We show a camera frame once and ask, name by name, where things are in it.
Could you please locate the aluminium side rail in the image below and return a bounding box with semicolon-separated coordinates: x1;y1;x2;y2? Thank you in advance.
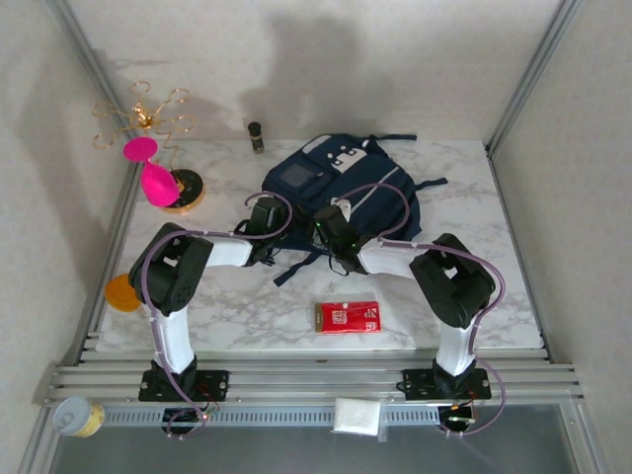
17;160;144;474
486;147;611;474

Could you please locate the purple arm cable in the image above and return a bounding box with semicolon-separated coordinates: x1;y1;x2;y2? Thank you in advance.
139;190;295;440
335;182;508;440

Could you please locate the navy blue backpack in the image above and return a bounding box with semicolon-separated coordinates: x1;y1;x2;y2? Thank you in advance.
261;132;449;287

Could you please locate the tin can with yellow label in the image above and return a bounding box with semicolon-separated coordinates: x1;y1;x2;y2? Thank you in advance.
52;395;106;438

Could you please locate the grey slotted cable tray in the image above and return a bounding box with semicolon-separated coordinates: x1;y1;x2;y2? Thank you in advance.
101;405;475;429

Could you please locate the small dark spice jar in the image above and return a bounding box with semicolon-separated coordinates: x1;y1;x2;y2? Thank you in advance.
247;121;267;154

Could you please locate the aluminium frame rail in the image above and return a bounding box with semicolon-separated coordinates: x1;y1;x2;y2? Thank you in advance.
33;345;587;409

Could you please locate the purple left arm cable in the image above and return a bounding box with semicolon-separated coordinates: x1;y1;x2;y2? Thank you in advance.
139;190;295;440

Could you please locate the aluminium frame post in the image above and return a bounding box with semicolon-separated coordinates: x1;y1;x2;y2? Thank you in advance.
46;0;144;167
484;0;589;158

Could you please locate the gold wire jewelry stand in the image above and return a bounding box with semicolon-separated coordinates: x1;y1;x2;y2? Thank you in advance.
91;81;206;216

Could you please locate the white filled plastic bag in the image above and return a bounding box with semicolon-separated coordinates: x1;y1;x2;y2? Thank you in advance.
331;397;389;442

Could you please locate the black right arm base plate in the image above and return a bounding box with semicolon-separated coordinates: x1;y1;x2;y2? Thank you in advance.
402;367;494;401

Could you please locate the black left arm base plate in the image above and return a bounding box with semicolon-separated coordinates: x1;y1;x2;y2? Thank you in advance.
138;368;231;402

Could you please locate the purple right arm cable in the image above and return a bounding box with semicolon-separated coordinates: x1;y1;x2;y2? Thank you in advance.
335;182;508;440

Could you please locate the orange heart-shaped dish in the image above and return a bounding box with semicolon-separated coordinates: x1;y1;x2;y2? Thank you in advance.
104;274;144;313

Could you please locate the red pencil case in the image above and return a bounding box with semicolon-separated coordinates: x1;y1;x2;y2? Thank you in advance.
314;301;382;336

